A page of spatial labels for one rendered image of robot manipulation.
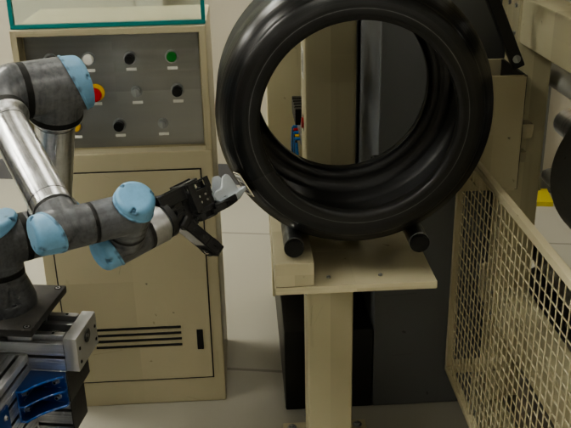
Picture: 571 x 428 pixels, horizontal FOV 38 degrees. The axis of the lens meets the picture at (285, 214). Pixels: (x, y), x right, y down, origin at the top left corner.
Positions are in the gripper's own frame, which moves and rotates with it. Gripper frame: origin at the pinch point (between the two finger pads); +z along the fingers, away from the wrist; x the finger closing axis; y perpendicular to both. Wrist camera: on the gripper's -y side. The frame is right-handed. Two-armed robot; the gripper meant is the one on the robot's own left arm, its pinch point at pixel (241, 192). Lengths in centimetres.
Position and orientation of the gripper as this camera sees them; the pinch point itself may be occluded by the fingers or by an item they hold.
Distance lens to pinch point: 176.8
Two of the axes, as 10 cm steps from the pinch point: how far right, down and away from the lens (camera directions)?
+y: -3.5, -9.1, -2.1
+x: -6.2, 0.5, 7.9
